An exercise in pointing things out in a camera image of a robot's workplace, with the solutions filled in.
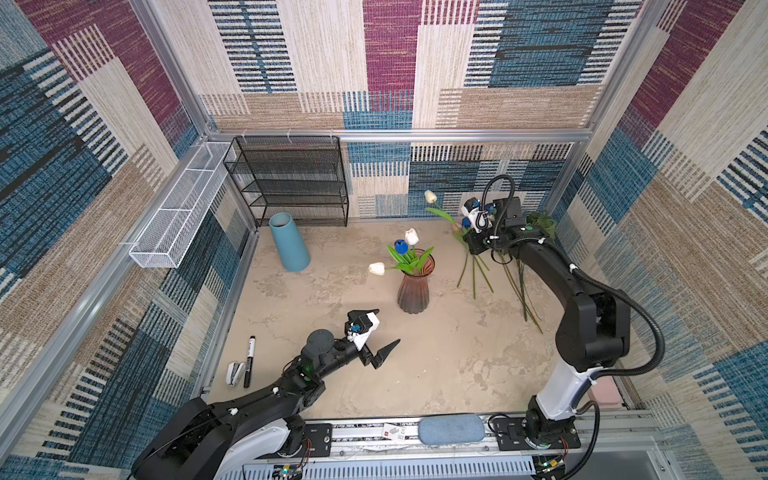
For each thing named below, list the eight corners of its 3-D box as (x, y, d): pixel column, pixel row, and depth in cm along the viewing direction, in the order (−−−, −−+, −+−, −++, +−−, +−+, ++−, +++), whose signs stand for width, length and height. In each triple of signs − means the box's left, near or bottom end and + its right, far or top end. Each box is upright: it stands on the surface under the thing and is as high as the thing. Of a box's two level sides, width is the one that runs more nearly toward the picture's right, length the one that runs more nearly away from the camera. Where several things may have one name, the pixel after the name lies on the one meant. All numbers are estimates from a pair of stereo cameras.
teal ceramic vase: (285, 272, 108) (265, 232, 91) (289, 254, 113) (272, 212, 97) (308, 272, 108) (293, 232, 91) (312, 253, 113) (298, 212, 97)
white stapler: (225, 386, 84) (221, 383, 82) (232, 364, 87) (228, 361, 85) (239, 386, 84) (236, 383, 82) (246, 364, 87) (242, 361, 85)
